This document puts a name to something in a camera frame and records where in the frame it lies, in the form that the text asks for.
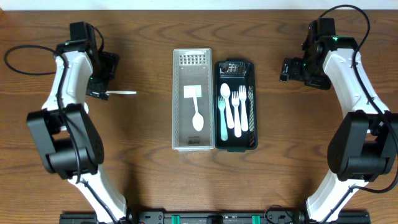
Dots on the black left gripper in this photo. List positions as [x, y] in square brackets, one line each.
[101, 86]

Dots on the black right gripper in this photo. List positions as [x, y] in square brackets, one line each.
[290, 70]

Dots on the white plastic spoon top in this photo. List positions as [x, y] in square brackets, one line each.
[121, 92]

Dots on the white plastic spoon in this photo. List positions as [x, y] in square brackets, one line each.
[197, 120]
[121, 92]

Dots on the white plastic fork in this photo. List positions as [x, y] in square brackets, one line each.
[243, 98]
[237, 123]

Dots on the pale pink plastic spoon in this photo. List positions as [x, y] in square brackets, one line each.
[225, 93]

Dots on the mint green plastic fork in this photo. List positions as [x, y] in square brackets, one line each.
[223, 126]

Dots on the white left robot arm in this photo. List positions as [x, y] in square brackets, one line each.
[66, 138]

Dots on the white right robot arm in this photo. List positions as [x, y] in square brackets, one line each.
[365, 144]

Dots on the black plastic basket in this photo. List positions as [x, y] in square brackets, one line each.
[236, 73]

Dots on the clear plastic basket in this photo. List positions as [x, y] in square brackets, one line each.
[192, 67]

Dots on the white label in basket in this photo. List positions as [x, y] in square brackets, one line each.
[192, 90]

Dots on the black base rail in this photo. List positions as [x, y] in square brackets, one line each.
[271, 215]

